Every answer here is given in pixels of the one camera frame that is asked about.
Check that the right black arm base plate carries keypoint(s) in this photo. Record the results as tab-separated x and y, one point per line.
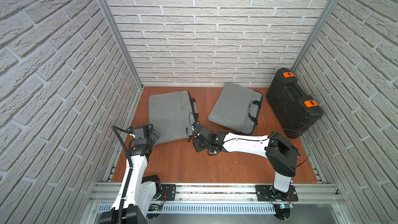
267	193

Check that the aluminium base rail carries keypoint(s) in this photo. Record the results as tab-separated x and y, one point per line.
308	193

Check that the black tool case orange latches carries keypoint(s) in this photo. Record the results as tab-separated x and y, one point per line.
295	110

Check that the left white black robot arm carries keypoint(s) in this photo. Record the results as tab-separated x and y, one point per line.
137	191

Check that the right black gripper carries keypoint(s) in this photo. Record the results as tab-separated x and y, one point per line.
196	146

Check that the grey laptop bag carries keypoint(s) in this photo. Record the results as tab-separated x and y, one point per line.
171	115
237	108

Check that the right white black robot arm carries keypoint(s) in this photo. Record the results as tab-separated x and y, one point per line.
281	153

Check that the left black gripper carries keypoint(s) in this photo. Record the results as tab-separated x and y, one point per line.
154	134

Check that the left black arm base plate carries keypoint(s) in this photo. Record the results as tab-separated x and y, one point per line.
168	192

